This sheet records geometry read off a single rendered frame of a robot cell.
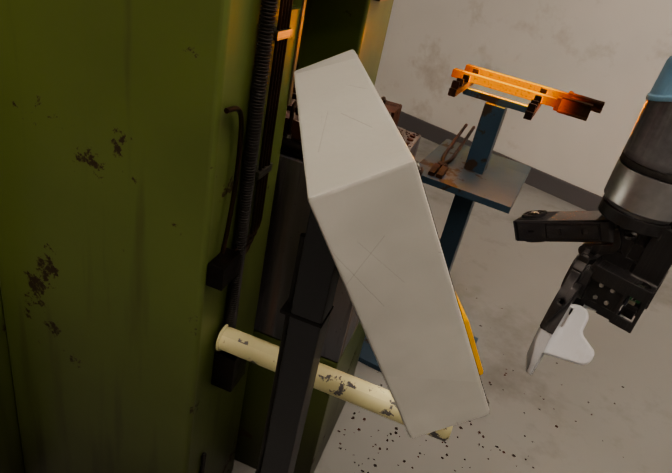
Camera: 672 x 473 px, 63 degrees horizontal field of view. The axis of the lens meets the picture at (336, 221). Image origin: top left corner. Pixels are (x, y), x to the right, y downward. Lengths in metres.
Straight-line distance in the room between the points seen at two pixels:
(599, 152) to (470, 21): 1.24
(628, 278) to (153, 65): 0.64
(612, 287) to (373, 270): 0.30
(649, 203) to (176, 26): 0.59
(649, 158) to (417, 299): 0.27
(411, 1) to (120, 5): 3.67
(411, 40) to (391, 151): 3.98
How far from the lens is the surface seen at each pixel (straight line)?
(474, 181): 1.66
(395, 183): 0.38
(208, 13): 0.75
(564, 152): 3.91
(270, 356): 1.01
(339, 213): 0.39
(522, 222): 0.66
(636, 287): 0.63
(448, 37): 4.21
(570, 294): 0.63
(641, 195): 0.60
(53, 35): 0.92
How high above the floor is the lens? 1.33
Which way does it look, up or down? 28 degrees down
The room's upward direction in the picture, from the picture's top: 12 degrees clockwise
